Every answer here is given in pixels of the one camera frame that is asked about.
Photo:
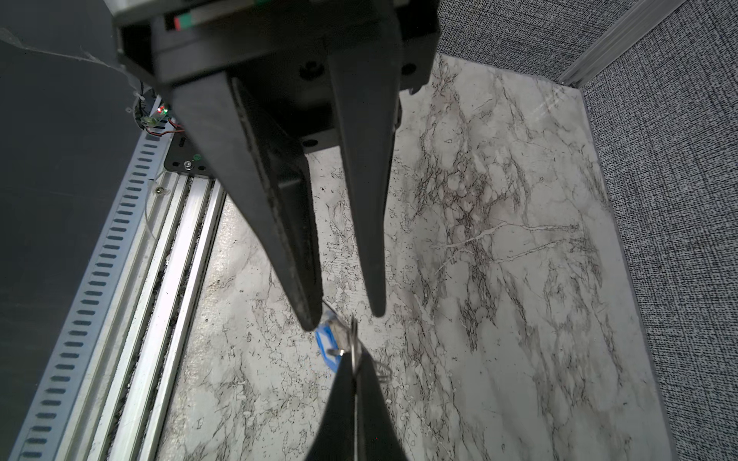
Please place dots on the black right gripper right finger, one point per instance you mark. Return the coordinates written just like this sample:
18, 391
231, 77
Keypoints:
376, 437

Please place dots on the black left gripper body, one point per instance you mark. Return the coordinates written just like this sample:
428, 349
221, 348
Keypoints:
328, 73

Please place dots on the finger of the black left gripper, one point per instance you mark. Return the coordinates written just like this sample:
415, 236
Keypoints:
366, 173
266, 174

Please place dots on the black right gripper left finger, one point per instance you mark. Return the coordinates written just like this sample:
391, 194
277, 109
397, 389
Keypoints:
336, 437

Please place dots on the blue capped key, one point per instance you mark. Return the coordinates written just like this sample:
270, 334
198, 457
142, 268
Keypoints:
332, 337

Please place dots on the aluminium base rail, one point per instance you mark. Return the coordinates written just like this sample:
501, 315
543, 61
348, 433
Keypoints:
106, 389

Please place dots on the aluminium enclosure frame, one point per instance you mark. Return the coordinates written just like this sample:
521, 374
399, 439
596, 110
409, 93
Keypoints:
624, 33

